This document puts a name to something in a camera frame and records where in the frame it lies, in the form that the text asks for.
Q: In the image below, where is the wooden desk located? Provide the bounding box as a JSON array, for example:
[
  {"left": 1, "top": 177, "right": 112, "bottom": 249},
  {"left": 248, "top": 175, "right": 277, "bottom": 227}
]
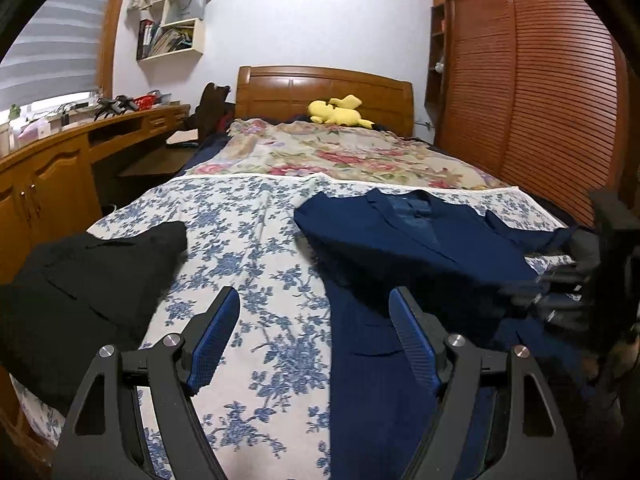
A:
[{"left": 0, "top": 102, "right": 193, "bottom": 286}]

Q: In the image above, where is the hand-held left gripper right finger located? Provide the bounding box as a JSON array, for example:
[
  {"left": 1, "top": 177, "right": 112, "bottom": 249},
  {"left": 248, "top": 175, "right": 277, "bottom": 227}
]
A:
[{"left": 388, "top": 286, "right": 581, "bottom": 480}]

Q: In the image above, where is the black garment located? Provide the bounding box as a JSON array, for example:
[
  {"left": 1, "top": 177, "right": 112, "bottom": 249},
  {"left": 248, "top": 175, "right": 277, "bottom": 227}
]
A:
[{"left": 0, "top": 221, "right": 188, "bottom": 418}]

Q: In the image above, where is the row of books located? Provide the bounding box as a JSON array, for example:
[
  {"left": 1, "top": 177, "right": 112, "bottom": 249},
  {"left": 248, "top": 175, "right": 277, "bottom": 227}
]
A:
[{"left": 137, "top": 19, "right": 196, "bottom": 58}]

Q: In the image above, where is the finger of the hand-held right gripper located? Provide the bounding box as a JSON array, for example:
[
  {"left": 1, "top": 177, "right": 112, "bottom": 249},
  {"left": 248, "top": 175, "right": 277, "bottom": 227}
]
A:
[
  {"left": 537, "top": 260, "right": 596, "bottom": 288},
  {"left": 502, "top": 282, "right": 591, "bottom": 333}
]

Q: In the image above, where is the grey paper bag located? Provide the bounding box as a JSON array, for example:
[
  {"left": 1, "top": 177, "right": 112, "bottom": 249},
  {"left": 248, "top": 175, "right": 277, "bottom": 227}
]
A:
[{"left": 165, "top": 0, "right": 208, "bottom": 26}]

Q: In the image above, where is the pink floral blanket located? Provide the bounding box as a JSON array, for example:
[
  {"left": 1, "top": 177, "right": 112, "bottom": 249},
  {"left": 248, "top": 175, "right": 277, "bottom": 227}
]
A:
[{"left": 187, "top": 118, "right": 521, "bottom": 192}]

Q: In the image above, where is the yellow plush toy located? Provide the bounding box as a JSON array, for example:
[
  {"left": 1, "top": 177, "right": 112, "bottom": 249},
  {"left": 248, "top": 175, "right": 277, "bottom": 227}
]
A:
[{"left": 307, "top": 94, "right": 376, "bottom": 130}]

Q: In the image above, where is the black gadget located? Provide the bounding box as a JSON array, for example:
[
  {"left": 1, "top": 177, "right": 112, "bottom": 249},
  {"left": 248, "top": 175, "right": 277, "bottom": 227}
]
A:
[{"left": 95, "top": 95, "right": 138, "bottom": 121}]

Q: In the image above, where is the dark blue bed sheet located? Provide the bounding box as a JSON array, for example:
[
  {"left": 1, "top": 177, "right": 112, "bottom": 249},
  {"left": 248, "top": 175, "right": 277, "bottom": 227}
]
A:
[{"left": 187, "top": 132, "right": 232, "bottom": 173}]

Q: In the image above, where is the wooden headboard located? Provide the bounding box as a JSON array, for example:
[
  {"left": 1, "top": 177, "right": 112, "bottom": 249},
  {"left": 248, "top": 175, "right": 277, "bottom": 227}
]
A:
[{"left": 235, "top": 65, "right": 416, "bottom": 138}]

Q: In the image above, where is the navy blue suit jacket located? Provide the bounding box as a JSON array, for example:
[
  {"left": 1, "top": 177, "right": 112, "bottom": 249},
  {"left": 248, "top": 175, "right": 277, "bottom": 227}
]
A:
[{"left": 293, "top": 187, "right": 601, "bottom": 480}]

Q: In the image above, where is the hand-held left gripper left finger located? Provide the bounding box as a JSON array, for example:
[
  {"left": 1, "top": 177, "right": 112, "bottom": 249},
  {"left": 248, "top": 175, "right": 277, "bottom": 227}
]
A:
[{"left": 50, "top": 286, "right": 242, "bottom": 480}]

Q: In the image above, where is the blue floral bedsheet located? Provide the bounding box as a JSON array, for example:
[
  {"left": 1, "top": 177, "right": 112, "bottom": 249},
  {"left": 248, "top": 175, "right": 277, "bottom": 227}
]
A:
[{"left": 10, "top": 172, "right": 576, "bottom": 480}]

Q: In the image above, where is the white wall shelf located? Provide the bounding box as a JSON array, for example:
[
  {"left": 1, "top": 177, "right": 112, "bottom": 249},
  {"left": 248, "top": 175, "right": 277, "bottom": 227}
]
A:
[{"left": 127, "top": 0, "right": 213, "bottom": 63}]

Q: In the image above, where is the wooden louvered wardrobe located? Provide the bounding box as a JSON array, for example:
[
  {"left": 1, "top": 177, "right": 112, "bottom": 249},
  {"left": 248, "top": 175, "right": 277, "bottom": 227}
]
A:
[{"left": 425, "top": 0, "right": 631, "bottom": 231}]

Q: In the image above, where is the striped window blind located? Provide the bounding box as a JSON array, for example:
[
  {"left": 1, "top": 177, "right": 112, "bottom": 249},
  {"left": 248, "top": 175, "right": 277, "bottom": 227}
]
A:
[{"left": 0, "top": 0, "right": 123, "bottom": 111}]

